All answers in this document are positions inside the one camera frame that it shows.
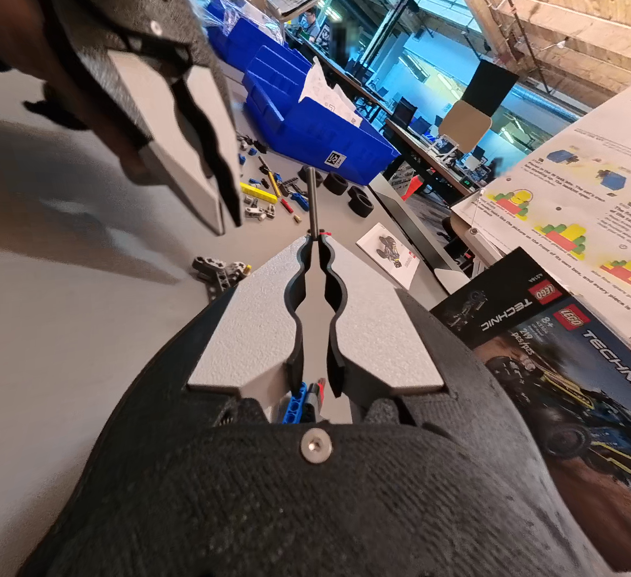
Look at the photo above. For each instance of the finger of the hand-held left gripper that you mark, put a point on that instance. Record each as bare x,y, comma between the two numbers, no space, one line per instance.
162,118
217,133

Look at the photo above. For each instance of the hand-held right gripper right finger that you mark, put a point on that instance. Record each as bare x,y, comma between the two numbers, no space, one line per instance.
389,340

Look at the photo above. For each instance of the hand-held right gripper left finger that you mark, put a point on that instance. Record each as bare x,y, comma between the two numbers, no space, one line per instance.
241,340

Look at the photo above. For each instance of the thin grey lego axle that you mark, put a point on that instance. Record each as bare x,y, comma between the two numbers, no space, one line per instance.
312,202

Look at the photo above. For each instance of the grey lego beam assembly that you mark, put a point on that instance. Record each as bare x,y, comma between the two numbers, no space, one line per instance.
222,273

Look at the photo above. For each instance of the yellow lego beam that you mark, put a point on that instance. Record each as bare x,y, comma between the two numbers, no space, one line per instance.
259,193

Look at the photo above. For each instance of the blue lego beam piece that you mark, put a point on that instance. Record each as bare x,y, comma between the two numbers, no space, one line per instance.
294,404

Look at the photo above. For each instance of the closed lego instruction booklet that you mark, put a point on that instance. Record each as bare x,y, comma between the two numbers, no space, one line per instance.
389,256

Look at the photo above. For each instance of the pile of loose lego pieces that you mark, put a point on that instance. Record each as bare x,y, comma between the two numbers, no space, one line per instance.
256,213

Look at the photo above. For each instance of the black rubber lego tire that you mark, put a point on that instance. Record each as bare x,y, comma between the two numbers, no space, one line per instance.
301,175
362,204
336,183

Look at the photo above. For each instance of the lego set box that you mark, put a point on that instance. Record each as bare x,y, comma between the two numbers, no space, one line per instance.
542,365

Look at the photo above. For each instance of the printed lego instruction sheet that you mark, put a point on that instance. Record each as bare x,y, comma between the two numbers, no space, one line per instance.
567,182

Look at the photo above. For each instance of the person's left hand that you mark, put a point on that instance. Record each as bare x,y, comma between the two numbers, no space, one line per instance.
19,19

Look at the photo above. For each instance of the white chair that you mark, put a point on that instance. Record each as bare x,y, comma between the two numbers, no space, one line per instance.
451,281

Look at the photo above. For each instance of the blue plastic storage bin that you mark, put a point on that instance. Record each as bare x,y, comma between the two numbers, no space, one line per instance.
231,44

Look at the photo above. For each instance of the blue tagged storage bin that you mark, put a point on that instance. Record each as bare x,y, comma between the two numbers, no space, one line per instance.
315,143

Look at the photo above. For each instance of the white folded paper sheet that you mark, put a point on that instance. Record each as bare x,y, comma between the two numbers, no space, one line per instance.
325,93

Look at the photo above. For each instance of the clear plastic bag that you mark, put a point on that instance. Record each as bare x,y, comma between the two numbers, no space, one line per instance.
241,15

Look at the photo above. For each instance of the orange cone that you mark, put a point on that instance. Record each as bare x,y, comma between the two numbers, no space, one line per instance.
413,188

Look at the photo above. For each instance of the black office chair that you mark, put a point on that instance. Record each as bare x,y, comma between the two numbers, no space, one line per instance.
405,113

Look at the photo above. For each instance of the long dark desk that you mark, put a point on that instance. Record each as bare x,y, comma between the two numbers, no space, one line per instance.
419,153

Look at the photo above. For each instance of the black upright panel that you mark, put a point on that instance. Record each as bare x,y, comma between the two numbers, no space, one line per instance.
488,86

